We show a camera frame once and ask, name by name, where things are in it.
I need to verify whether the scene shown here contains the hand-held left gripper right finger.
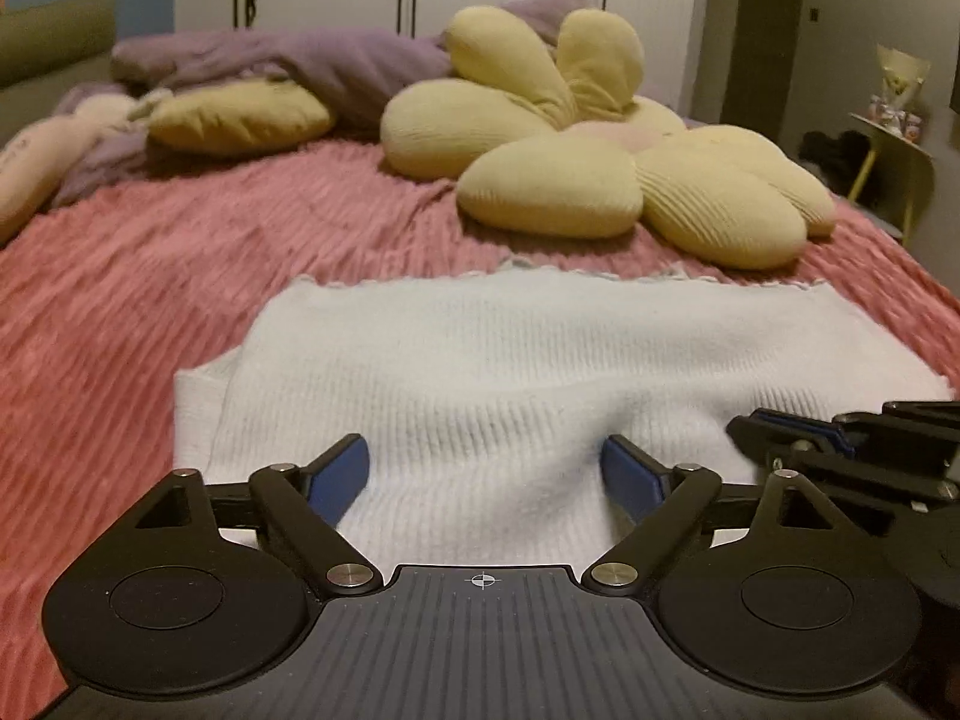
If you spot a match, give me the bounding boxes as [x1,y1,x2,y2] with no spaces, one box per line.
[581,433,836,593]

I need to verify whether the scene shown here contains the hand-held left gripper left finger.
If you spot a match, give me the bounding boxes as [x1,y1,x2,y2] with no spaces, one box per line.
[131,433,385,593]

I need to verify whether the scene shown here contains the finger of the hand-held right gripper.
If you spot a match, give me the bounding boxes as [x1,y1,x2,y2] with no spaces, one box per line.
[750,406,857,446]
[726,416,853,482]

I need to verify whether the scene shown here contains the white ribbed knit sweater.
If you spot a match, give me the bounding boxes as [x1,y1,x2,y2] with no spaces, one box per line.
[172,261,957,552]

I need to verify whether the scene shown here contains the dark cloth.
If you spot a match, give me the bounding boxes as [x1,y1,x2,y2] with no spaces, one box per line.
[799,130,871,200]

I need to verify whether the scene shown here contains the pink ribbed bedspread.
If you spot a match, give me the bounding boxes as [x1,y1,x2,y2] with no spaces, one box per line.
[0,116,960,661]

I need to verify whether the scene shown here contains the yellow side table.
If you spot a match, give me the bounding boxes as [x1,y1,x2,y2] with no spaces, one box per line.
[847,111,937,248]

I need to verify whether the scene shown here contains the yellow flower-shaped pillow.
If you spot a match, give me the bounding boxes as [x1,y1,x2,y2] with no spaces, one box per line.
[379,5,838,271]

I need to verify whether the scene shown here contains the small jars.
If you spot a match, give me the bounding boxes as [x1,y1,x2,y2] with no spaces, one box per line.
[870,94,924,137]

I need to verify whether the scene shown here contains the wrapped flower bouquet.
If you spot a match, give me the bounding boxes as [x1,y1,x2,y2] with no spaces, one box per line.
[876,43,932,117]

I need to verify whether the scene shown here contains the small yellow pillow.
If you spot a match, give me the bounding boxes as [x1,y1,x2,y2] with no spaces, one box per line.
[146,81,335,158]

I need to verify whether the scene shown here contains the purple duvet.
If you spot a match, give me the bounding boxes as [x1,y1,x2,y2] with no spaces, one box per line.
[52,0,593,207]

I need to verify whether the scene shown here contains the green padded sofa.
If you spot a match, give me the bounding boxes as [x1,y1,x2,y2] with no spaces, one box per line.
[0,0,118,88]

